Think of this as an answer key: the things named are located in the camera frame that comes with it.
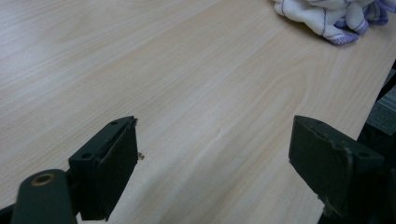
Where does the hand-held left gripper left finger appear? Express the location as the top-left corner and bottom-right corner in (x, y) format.
(68, 115), (139, 222)

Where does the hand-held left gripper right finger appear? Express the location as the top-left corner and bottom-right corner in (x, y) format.
(288, 115), (387, 220)

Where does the white cloth with purple grid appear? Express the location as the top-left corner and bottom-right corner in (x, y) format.
(270, 0), (396, 47)

